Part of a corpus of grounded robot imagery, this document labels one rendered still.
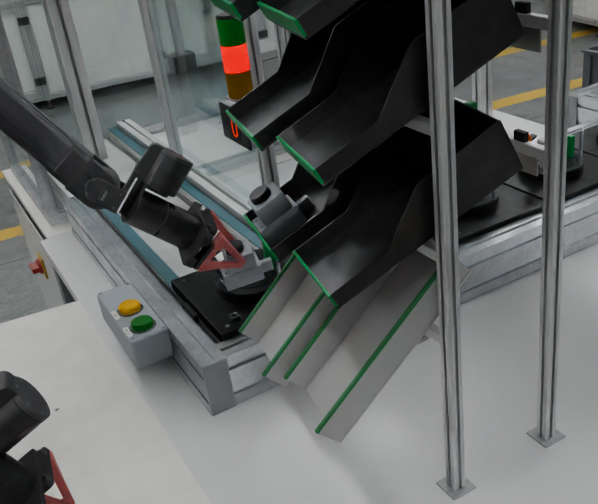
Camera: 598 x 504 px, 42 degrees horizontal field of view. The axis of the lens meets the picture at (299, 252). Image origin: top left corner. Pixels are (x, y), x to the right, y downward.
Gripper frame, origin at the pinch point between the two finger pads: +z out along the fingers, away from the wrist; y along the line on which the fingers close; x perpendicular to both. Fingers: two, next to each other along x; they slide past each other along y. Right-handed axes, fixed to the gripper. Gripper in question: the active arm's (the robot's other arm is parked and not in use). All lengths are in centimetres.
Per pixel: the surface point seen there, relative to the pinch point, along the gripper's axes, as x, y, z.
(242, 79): -17.7, 35.0, -1.5
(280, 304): 0.6, -8.7, 6.7
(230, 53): -20.4, 36.1, -6.0
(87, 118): 32, 115, 0
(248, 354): 12.2, -6.9, 9.3
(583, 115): -54, 67, 101
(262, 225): -11.6, -13.5, -7.5
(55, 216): 49, 84, -1
